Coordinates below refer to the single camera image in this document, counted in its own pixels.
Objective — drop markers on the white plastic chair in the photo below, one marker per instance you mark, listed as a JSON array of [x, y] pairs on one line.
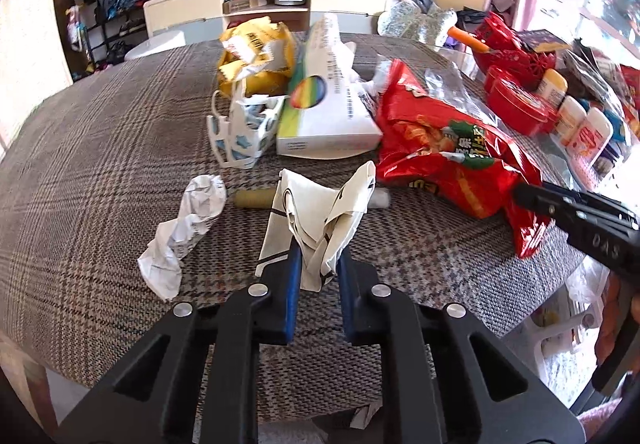
[[550, 331]]

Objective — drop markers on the crumpled white paper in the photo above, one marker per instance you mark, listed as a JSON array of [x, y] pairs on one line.
[[175, 234]]

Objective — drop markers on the yellow snack bag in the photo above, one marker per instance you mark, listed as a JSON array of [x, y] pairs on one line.
[[250, 44]]

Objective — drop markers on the red plastic basket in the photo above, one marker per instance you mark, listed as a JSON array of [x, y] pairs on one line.
[[505, 56]]

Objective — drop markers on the person's right hand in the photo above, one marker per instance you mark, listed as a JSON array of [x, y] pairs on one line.
[[608, 319]]

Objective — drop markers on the red snack bag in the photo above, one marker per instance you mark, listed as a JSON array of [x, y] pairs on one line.
[[430, 144]]

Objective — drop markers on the white bottle orange label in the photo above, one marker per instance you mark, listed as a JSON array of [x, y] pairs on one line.
[[570, 119]]

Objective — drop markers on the glittery silver cloth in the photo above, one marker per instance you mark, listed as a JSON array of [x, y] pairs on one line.
[[415, 21]]

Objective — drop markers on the pink fuzzy cloth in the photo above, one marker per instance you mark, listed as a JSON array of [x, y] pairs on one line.
[[600, 416]]

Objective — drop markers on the white box rainbow circle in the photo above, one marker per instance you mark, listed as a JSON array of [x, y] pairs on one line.
[[325, 114]]

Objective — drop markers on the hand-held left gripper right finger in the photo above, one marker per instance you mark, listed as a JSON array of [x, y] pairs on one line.
[[350, 294]]

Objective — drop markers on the plaid tablecloth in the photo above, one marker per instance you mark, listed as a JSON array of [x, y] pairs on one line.
[[100, 174]]

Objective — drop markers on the white blue-star paper carrier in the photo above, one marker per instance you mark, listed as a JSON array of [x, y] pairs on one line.
[[240, 134]]

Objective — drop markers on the white plastic bag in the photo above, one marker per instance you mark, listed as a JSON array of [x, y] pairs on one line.
[[587, 281]]

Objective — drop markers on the white cloth wrapper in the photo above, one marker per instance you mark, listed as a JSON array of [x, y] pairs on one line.
[[310, 209]]

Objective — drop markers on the shoe rack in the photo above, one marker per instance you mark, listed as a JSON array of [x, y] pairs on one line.
[[115, 39]]

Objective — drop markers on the beige cylindrical tube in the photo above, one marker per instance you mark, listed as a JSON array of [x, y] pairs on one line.
[[250, 198]]

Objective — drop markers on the cream media cabinet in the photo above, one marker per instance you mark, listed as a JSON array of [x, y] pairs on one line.
[[185, 11]]

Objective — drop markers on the clear plastic bag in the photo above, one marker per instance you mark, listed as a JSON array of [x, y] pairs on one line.
[[450, 84]]

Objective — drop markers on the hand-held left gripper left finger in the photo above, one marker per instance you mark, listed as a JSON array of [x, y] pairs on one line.
[[292, 284]]

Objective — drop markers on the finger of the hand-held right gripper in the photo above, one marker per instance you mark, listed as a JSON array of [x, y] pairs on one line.
[[595, 206], [542, 204]]

